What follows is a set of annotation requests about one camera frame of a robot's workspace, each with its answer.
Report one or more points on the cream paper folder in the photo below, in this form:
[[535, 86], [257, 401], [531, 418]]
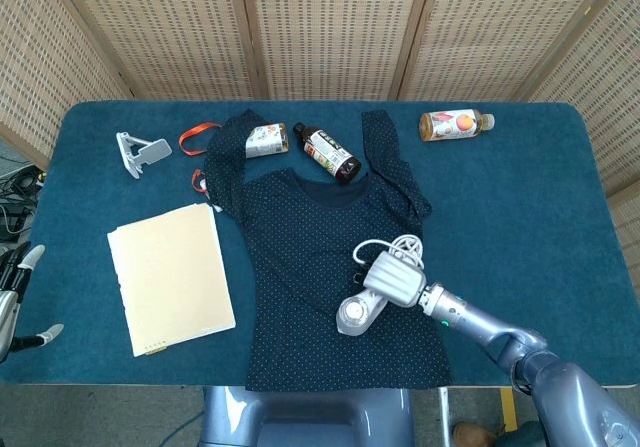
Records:
[[170, 277]]

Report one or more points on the brown shoe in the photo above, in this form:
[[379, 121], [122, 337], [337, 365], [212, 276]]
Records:
[[472, 436]]

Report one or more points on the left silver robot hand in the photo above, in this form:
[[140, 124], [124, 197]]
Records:
[[7, 307]]

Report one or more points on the peach tea bottle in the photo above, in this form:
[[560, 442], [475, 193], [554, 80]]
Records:
[[450, 126]]

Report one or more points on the blue-grey robot torso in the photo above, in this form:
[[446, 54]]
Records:
[[300, 427]]

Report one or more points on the white table leg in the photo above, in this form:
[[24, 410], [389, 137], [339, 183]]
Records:
[[443, 417]]

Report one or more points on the dark brown sauce bottle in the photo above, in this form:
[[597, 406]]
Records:
[[327, 154]]

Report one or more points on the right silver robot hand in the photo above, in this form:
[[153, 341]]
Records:
[[397, 279]]

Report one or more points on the white handheld garment steamer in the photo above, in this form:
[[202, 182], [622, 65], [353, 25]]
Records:
[[355, 324]]

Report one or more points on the woven bamboo folding screen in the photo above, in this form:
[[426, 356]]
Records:
[[325, 32]]

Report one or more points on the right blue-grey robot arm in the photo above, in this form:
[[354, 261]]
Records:
[[475, 317]]

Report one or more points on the white folding phone stand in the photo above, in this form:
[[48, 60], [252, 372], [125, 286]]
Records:
[[150, 152]]

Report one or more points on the navy polka dot shirt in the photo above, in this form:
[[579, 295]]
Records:
[[300, 267]]

